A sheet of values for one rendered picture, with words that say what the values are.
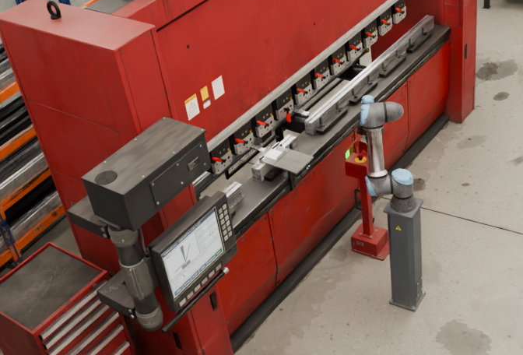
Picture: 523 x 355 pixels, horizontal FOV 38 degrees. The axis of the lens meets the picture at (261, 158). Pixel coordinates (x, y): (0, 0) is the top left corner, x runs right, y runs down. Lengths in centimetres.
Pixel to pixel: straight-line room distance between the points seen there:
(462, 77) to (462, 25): 46
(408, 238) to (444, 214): 113
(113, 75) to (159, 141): 35
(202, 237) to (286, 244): 156
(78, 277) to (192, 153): 125
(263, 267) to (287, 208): 39
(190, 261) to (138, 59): 90
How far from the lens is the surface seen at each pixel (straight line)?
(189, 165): 321
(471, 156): 624
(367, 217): 523
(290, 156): 463
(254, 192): 459
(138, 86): 337
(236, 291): 462
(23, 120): 549
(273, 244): 477
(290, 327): 496
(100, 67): 338
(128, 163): 313
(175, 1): 373
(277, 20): 441
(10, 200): 550
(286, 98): 463
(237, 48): 417
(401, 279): 484
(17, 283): 430
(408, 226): 452
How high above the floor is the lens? 365
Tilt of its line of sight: 35 degrees down
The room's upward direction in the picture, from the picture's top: 10 degrees counter-clockwise
